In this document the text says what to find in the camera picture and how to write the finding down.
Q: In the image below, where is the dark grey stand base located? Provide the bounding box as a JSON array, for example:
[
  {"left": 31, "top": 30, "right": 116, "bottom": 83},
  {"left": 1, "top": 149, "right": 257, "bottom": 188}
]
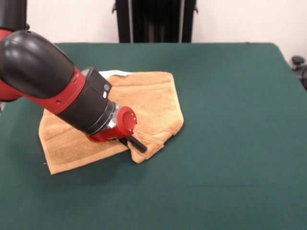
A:
[{"left": 291, "top": 55, "right": 307, "bottom": 91}]

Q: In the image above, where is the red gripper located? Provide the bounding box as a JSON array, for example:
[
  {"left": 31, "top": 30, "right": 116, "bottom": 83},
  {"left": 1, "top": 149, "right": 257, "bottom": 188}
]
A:
[{"left": 86, "top": 105, "right": 148, "bottom": 153}]

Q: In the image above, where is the tan terry towel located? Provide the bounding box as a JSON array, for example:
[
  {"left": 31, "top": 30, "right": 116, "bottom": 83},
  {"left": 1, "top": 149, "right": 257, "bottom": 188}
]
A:
[{"left": 38, "top": 69, "right": 185, "bottom": 175}]

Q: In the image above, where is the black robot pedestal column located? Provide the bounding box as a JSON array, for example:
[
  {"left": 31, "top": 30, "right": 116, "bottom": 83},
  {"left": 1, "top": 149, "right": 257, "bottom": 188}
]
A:
[{"left": 111, "top": 0, "right": 200, "bottom": 44}]

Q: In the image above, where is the dark green table cloth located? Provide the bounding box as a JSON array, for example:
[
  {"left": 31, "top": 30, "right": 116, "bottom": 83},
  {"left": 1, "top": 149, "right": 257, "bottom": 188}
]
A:
[{"left": 0, "top": 42, "right": 307, "bottom": 230}]

